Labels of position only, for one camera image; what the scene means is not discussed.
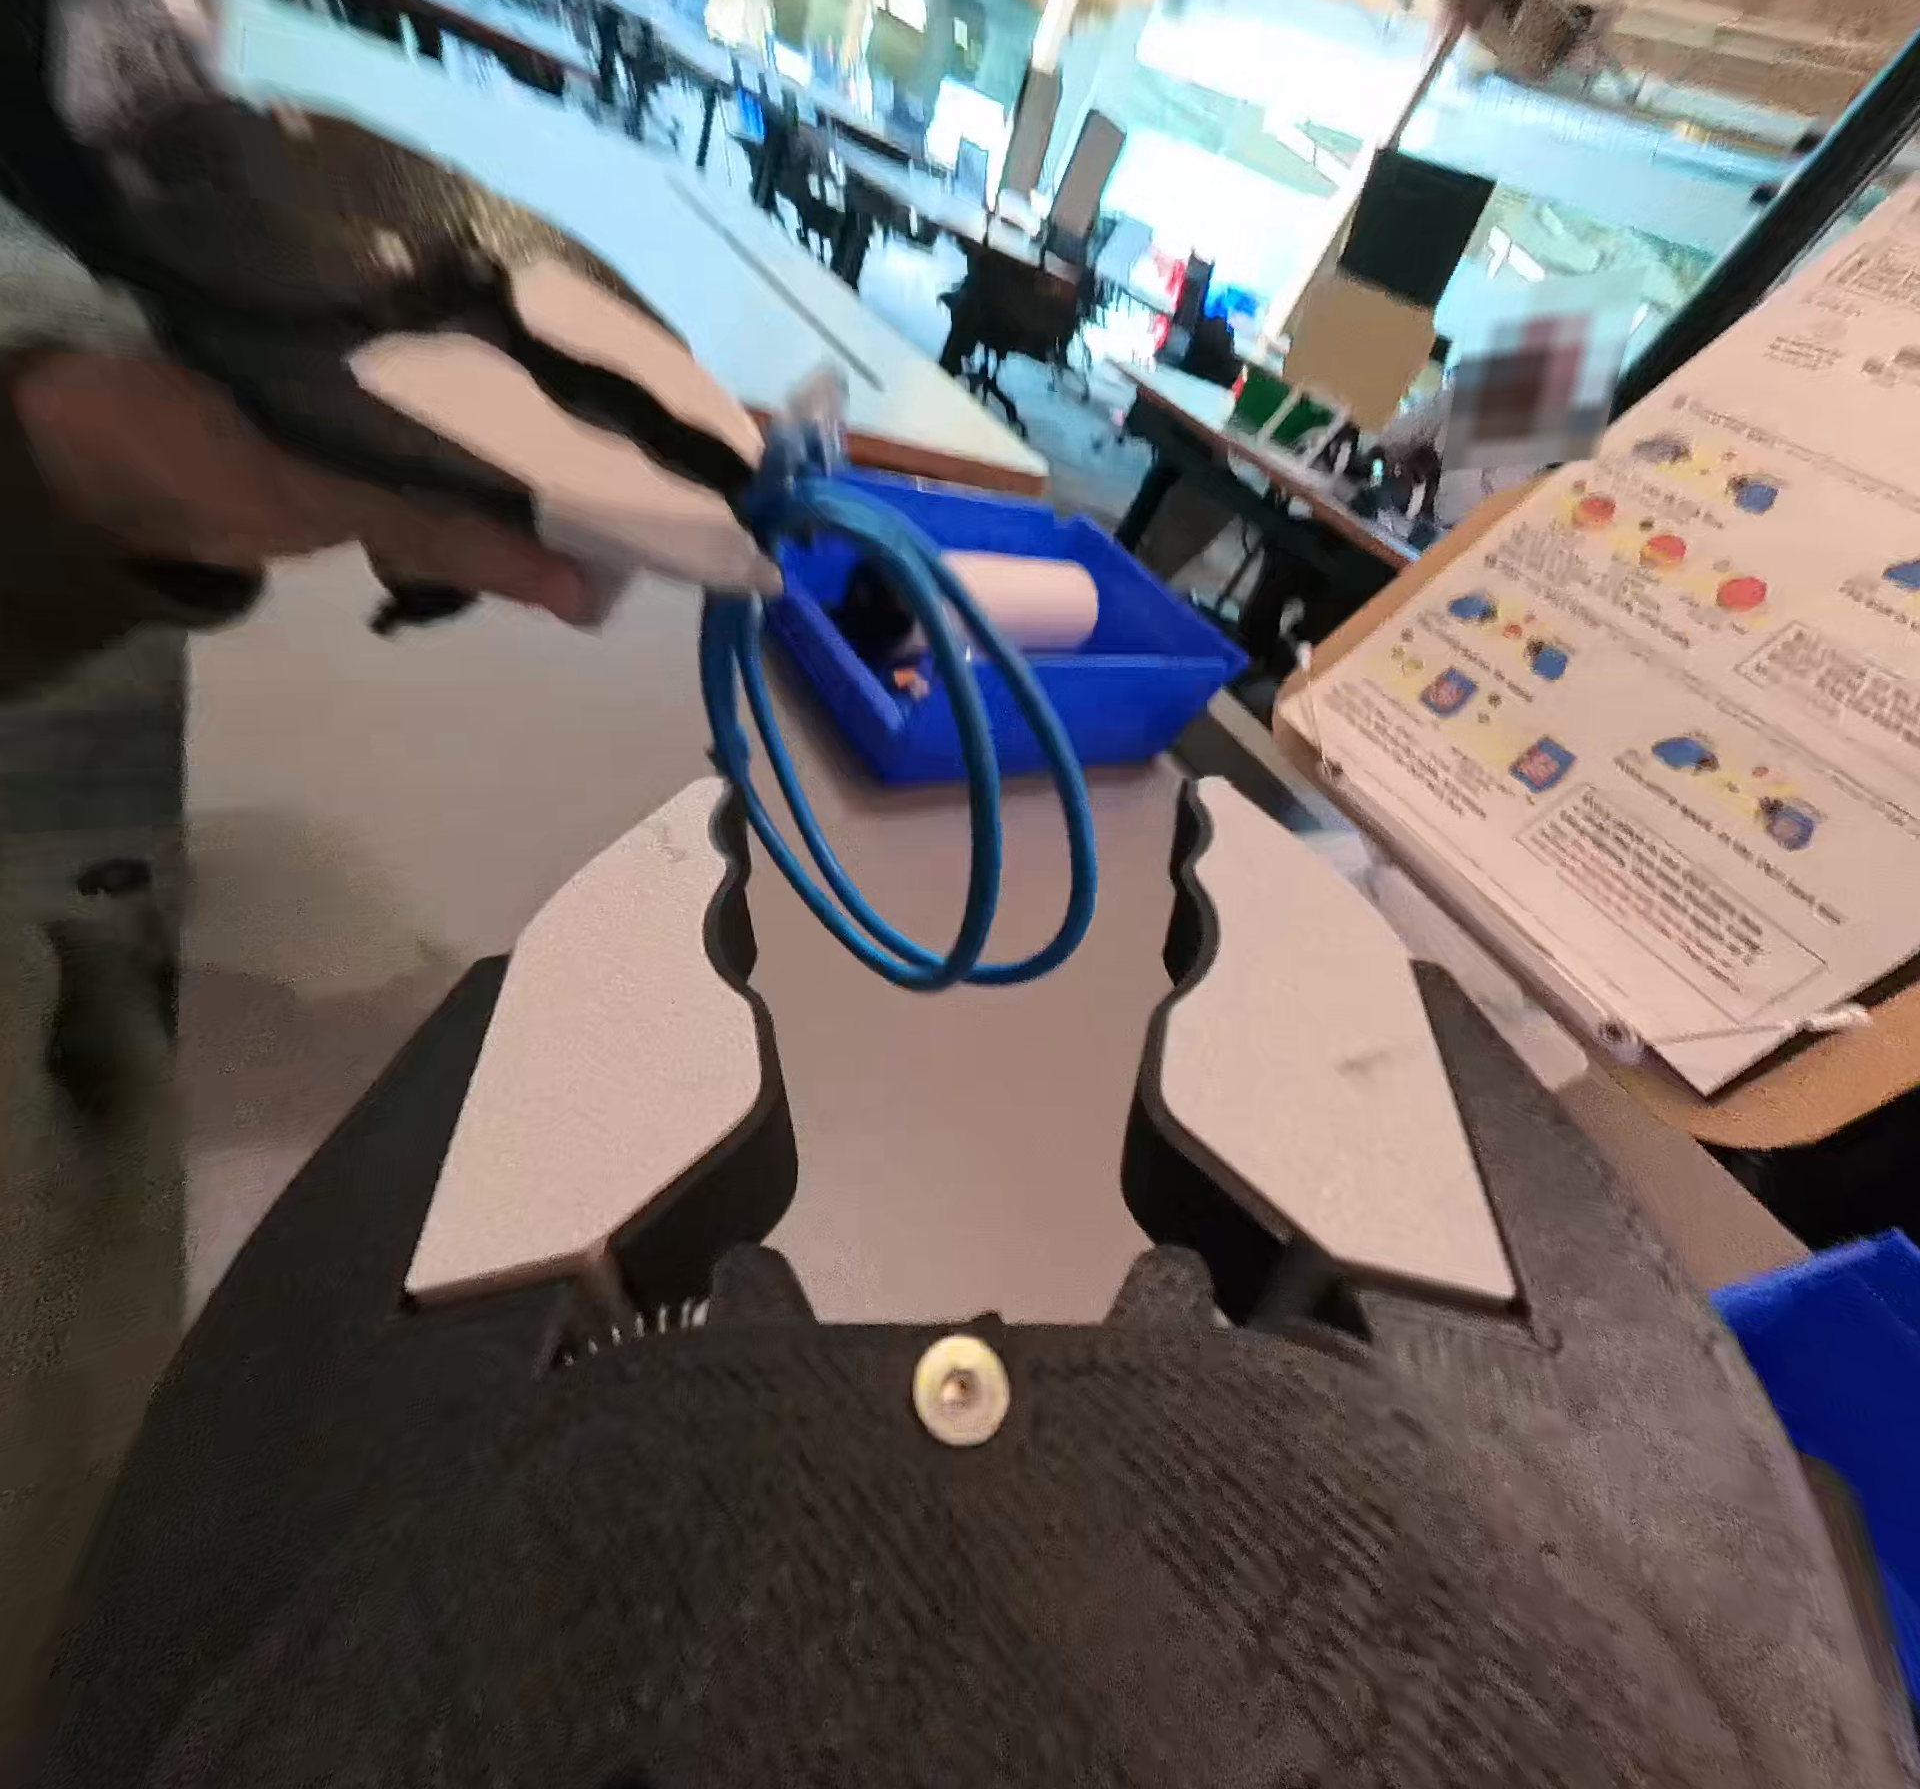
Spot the blue plastic bin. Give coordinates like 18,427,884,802
1711,1232,1920,1669
764,469,1250,790

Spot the cardboard panel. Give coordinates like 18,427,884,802
1283,271,1440,433

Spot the computer monitor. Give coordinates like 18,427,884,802
1048,108,1127,240
1000,72,1059,193

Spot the white paper roll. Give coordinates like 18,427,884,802
937,550,1103,653

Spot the white instruction sheet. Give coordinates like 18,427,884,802
1271,469,1920,1152

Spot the long white table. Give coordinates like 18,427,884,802
239,0,1051,500

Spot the black round object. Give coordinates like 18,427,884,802
837,561,918,668

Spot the person's left hand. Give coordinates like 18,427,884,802
15,349,602,629

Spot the black office chair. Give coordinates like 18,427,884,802
943,237,1090,387

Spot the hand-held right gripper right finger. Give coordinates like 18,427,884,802
1123,776,1522,1317

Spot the printed instruction sheet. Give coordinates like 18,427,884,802
1303,191,1920,1092

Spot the black stand pole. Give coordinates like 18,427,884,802
1611,66,1920,395

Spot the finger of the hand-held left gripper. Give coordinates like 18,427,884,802
347,330,783,620
509,254,769,474

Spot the black panel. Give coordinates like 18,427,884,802
1338,149,1497,307

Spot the wooden desk with black legs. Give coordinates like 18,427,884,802
1117,362,1427,576

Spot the blue ethernet cable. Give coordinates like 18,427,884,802
703,372,1100,993

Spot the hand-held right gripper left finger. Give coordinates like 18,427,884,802
403,776,797,1295

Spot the person's left forearm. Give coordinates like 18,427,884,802
0,207,256,702

